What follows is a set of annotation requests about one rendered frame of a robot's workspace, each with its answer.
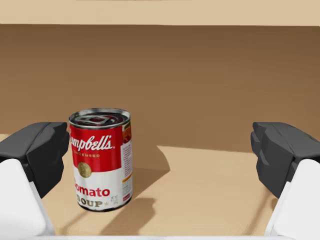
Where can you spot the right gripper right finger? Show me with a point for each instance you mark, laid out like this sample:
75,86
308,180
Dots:
282,155

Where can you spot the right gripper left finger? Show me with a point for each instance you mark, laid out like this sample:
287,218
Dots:
37,155

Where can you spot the pale wooden shelf unit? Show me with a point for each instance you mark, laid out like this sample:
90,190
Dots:
190,75

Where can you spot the red and white can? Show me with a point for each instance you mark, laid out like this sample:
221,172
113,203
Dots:
100,170

